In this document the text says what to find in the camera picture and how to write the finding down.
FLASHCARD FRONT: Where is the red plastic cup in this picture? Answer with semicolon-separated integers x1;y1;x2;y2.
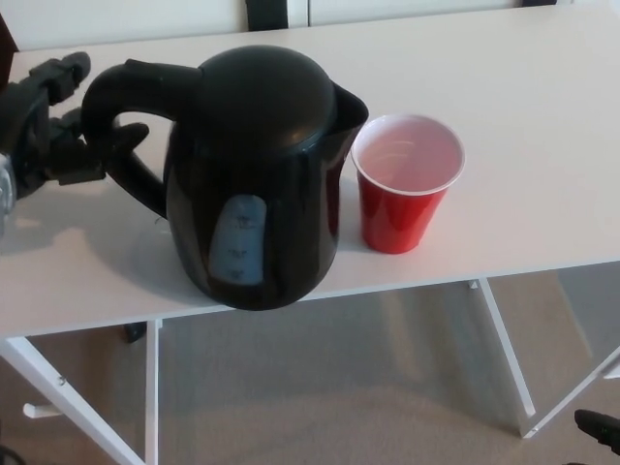
351;113;466;254

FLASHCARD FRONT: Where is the black electric kettle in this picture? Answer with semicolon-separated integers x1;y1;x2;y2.
80;45;370;311

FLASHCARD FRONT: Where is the white folding table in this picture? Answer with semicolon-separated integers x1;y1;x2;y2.
0;4;620;465

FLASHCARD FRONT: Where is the dark brown wooden panel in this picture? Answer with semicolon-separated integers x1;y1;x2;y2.
0;12;20;93

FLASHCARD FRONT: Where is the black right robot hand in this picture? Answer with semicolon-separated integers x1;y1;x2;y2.
573;409;620;450

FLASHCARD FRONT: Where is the white low cabinet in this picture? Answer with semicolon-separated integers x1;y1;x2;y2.
14;0;620;52

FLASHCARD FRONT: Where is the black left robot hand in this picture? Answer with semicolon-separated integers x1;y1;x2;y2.
0;51;150;200

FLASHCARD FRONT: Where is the white table side hook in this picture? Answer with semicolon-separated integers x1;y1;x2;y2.
22;403;62;419

